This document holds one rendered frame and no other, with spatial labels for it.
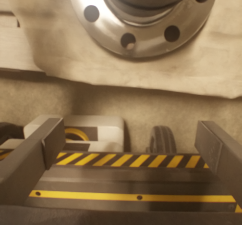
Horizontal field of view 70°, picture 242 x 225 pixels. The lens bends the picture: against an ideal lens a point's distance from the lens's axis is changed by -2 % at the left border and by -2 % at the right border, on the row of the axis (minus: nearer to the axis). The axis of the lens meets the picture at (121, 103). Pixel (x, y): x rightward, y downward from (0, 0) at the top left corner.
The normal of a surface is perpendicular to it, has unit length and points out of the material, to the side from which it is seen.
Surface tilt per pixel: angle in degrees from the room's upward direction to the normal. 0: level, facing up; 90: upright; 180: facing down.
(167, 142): 56
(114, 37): 0
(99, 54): 47
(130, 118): 0
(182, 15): 0
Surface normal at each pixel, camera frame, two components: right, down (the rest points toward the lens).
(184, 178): -0.04, 0.30
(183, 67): -0.04, 0.86
